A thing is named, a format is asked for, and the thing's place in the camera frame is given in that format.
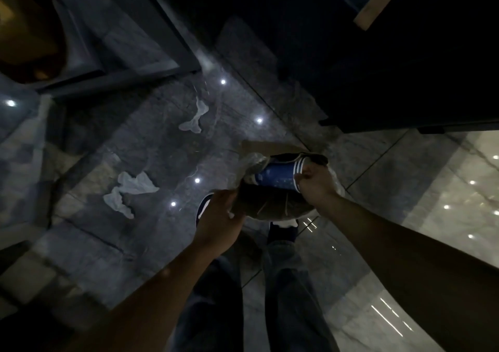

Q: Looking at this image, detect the person's right hand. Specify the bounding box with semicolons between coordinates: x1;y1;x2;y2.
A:
294;160;340;209

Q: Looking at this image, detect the person's left hand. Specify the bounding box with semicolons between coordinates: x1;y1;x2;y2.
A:
193;188;247;258

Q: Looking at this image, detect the person's right leg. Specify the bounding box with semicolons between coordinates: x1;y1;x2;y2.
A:
261;238;340;352

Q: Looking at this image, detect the person's left forearm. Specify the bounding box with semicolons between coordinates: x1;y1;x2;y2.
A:
64;242;219;352

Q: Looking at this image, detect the person's leg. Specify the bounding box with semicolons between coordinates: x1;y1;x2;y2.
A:
167;254;244;352
261;238;340;352

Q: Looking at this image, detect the person's shoe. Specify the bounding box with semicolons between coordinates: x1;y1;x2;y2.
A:
194;191;215;228
267;219;299;244

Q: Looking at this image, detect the person's left shoe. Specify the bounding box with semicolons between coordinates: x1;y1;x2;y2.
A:
194;191;215;228

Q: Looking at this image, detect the person's left leg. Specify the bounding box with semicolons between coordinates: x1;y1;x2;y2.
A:
167;254;244;352

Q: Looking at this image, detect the grey metal table frame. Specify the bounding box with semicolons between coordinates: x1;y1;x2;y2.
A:
23;0;203;101

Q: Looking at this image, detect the person's right shoe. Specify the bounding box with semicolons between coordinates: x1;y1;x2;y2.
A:
267;219;299;244

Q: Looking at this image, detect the white tissue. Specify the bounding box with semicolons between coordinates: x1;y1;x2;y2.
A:
178;97;210;134
102;171;161;220

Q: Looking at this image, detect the person's right forearm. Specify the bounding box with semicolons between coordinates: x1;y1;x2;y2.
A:
323;194;499;352

